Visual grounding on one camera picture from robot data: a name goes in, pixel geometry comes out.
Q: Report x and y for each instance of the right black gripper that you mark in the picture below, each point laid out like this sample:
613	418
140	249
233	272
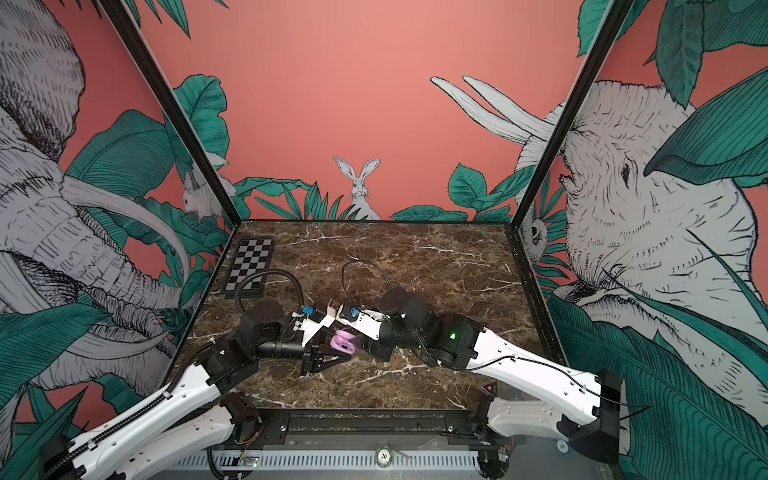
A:
376	349

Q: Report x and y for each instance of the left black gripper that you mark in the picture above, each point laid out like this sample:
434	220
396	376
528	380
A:
311	357

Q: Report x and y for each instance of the purple earbuds charging case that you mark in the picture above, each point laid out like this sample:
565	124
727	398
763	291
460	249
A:
345	342

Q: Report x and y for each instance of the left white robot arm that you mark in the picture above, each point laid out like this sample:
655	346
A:
199	407

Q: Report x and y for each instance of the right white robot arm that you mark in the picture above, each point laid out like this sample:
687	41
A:
577	407

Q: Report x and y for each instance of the black white checkerboard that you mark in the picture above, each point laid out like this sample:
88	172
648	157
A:
252	255

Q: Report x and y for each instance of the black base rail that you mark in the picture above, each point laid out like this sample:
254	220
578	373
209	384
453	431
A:
482	427

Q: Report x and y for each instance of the white slotted cable duct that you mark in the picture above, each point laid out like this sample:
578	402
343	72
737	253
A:
354	460

